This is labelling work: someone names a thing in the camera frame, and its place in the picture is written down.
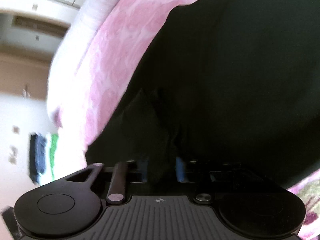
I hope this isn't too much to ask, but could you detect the wooden door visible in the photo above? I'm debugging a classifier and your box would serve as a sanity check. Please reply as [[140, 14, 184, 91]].
[[0, 44, 57, 100]]

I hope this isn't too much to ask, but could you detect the pink floral bed sheet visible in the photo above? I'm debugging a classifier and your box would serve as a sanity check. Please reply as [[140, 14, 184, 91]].
[[54, 0, 320, 240]]

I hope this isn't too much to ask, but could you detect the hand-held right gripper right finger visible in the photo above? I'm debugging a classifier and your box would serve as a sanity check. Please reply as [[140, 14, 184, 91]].
[[175, 157, 253, 204]]

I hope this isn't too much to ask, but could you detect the black garment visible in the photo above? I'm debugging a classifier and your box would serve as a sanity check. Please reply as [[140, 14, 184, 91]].
[[85, 0, 320, 189], [29, 133, 40, 183]]

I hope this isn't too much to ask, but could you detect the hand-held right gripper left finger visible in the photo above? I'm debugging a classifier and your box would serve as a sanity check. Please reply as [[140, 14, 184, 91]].
[[64, 159, 150, 205]]

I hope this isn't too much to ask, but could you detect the folded black garment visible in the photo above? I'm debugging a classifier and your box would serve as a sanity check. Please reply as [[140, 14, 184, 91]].
[[29, 133, 40, 183]]

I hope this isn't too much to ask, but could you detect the folded blue garment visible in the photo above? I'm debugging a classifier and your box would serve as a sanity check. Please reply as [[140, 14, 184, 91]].
[[35, 134, 48, 175]]

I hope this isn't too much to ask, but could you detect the folded white garment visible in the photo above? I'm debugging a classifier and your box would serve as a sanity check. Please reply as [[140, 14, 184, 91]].
[[45, 134, 53, 178]]

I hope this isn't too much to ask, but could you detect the folded green knit garment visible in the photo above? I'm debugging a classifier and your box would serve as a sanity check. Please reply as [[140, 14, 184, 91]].
[[49, 134, 60, 178]]

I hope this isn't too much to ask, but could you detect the striped lilac quilt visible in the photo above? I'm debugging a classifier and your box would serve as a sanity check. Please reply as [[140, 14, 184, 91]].
[[47, 0, 133, 128]]

